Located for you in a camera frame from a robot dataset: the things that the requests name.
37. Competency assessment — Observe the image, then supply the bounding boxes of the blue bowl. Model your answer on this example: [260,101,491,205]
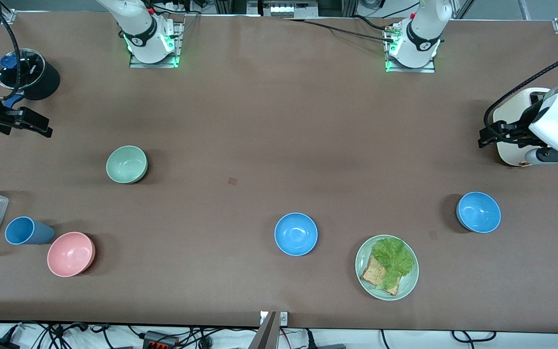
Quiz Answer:
[274,212,318,256]
[456,191,501,234]

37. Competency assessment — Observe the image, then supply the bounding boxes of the green bowl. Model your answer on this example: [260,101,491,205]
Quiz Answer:
[106,145,148,184]

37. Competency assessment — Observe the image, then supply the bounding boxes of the pink bowl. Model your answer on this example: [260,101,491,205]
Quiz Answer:
[47,232,96,278]

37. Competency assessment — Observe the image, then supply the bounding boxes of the white toaster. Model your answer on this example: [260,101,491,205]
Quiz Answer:
[493,87,552,168]

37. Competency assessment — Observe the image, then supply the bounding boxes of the glass pot lid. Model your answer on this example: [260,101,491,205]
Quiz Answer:
[0,48,46,90]

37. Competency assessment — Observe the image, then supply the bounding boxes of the blue cup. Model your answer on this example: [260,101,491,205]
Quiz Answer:
[5,216,56,246]

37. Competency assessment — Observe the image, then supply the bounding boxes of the green lettuce leaf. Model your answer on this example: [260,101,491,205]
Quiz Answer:
[372,238,415,290]

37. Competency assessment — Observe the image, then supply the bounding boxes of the light green plate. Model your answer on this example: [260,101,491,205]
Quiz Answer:
[355,235,419,301]

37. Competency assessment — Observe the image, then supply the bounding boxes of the brown bread slice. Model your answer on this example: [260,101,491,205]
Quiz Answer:
[360,254,401,296]

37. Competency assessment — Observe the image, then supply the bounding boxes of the grey electronics box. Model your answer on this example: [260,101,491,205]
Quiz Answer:
[248,0,318,18]

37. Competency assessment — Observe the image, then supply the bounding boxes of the black orange power adapter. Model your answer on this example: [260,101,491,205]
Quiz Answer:
[143,331,179,349]

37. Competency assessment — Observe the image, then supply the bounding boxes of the black pot with blue handle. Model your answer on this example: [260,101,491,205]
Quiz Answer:
[0,48,61,110]

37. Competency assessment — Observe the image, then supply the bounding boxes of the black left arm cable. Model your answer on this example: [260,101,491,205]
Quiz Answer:
[484,51,558,131]

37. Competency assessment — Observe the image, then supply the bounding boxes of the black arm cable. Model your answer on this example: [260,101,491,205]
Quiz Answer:
[0,0,22,101]
[484,51,558,131]

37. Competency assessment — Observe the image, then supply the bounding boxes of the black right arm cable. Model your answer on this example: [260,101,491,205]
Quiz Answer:
[0,0,22,101]

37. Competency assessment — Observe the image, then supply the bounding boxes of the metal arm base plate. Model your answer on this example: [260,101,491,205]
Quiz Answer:
[385,23,437,74]
[129,20,184,69]

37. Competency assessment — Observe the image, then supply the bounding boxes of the short black cable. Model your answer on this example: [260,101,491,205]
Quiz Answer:
[354,15,394,31]

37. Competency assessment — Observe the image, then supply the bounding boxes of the long black cable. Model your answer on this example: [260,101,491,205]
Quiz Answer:
[283,17,401,44]

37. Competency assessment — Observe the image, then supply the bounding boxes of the looped black floor cable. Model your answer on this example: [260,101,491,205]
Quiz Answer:
[451,330,497,343]

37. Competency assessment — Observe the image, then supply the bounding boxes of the small metal bracket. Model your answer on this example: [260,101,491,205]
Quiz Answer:
[260,311,288,326]

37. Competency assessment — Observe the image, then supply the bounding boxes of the dark metal post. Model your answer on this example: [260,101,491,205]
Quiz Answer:
[249,312,278,349]

